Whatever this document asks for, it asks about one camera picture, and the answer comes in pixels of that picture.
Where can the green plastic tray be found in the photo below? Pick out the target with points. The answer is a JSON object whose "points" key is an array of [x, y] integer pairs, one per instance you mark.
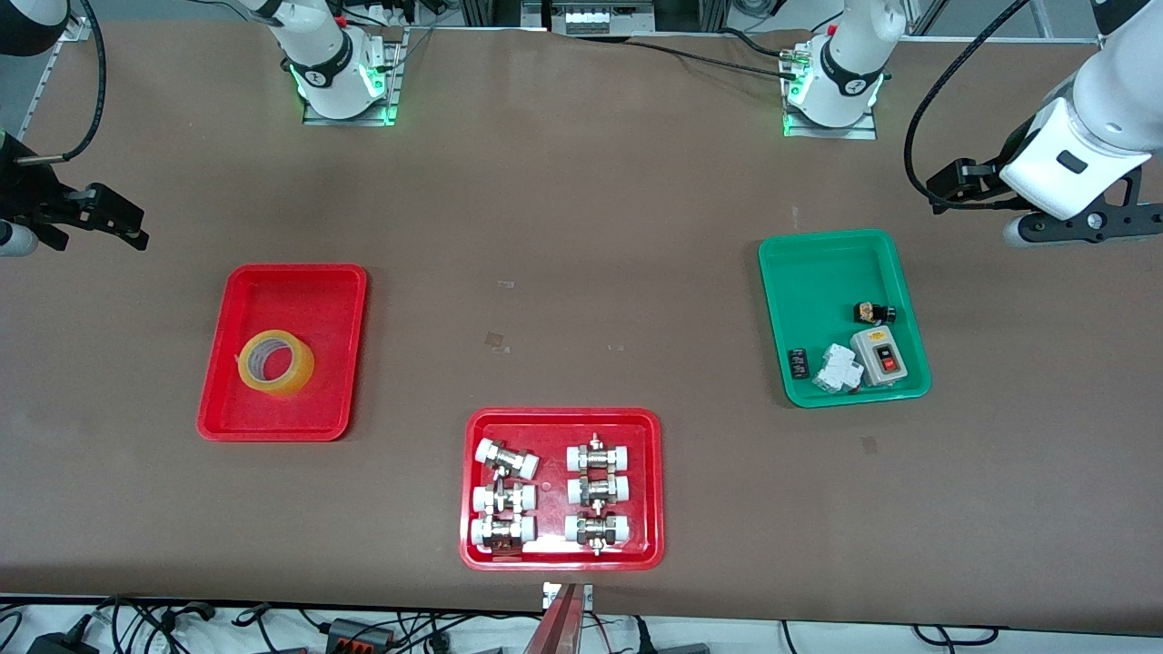
{"points": [[818, 291]]}

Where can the white circuit breaker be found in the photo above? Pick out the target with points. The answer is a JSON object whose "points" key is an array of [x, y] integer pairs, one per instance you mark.
{"points": [[837, 371]]}

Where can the grey push button switch box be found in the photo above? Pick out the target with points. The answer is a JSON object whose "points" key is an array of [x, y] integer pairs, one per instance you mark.
{"points": [[879, 356]]}

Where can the white capped metal pipe fitting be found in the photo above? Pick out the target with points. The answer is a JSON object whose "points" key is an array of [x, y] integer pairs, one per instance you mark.
{"points": [[504, 499], [502, 530], [505, 459], [599, 455], [598, 490], [597, 530]]}

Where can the metal camera stand post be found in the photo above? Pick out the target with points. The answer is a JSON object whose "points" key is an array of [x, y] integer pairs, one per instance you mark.
{"points": [[556, 627]]}

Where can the metal table edge rail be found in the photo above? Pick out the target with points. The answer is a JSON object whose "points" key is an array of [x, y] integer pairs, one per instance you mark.
{"points": [[45, 82]]}

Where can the brown square tape patch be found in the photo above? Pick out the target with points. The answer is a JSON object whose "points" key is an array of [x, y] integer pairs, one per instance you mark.
{"points": [[496, 341]]}

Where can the black power adapter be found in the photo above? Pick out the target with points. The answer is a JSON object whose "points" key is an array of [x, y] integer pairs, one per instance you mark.
{"points": [[59, 643]]}

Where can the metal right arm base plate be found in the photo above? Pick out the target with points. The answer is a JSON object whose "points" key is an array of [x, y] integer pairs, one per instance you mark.
{"points": [[392, 86]]}

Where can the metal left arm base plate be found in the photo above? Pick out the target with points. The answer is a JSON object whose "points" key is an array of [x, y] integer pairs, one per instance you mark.
{"points": [[863, 132]]}

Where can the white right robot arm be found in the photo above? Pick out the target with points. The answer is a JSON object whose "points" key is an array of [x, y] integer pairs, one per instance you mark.
{"points": [[323, 45]]}

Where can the grey power strip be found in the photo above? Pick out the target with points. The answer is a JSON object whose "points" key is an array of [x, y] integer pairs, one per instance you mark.
{"points": [[600, 18]]}

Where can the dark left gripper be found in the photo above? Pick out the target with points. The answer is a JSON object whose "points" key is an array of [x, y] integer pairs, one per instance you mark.
{"points": [[979, 174]]}

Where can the grey connector box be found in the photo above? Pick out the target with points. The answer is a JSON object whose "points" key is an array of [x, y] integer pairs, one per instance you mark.
{"points": [[359, 633]]}

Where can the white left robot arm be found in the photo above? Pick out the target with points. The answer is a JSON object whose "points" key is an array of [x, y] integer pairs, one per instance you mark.
{"points": [[1090, 118]]}

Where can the small metal clamp plate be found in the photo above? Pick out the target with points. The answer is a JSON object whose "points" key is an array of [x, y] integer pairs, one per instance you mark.
{"points": [[586, 595]]}

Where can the red plastic tray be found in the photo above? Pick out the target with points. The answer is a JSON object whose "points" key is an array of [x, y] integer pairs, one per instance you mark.
{"points": [[552, 545], [300, 300]]}

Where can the yellow packing tape roll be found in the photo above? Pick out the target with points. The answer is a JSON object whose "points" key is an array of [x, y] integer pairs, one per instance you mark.
{"points": [[289, 374]]}

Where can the black and brass round connector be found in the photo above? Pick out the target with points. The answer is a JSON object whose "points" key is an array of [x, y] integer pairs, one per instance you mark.
{"points": [[874, 313]]}

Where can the small black relay module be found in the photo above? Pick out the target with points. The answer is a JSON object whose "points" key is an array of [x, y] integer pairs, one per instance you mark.
{"points": [[799, 363]]}

